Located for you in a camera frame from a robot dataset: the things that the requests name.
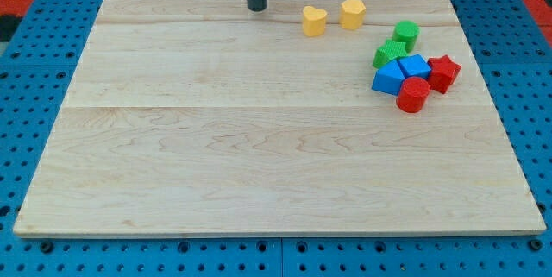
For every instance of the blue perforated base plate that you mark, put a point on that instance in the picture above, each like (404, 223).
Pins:
(515, 60)

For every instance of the red cylinder block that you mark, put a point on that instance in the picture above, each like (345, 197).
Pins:
(413, 94)

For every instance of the blue triangular block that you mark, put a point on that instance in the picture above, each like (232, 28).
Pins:
(389, 78)

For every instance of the blue cube block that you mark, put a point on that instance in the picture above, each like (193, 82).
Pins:
(414, 66)

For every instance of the green cylinder block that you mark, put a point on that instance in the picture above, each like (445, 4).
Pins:
(406, 31)

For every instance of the green star block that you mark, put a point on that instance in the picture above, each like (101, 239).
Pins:
(390, 50)

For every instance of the yellow heart block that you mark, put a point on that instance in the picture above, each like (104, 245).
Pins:
(314, 21)

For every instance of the yellow hexagon block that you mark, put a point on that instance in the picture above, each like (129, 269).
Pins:
(352, 14)

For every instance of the red star block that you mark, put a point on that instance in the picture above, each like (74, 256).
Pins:
(443, 73)

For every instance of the wooden board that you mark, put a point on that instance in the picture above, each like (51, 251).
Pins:
(199, 118)

